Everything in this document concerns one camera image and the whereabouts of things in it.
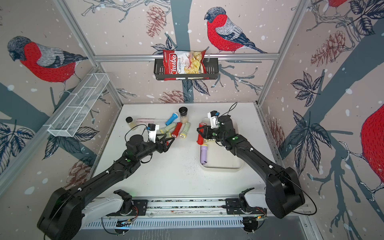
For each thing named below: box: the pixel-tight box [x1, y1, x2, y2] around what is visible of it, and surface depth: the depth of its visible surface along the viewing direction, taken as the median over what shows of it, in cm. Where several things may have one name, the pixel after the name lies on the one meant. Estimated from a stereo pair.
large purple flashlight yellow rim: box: [200, 144, 208, 165], surface depth 91 cm
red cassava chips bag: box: [163, 49, 209, 81], surface depth 89 cm
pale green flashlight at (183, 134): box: [179, 122, 191, 139], surface depth 103 cm
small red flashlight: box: [171, 122, 183, 139], surface depth 106 cm
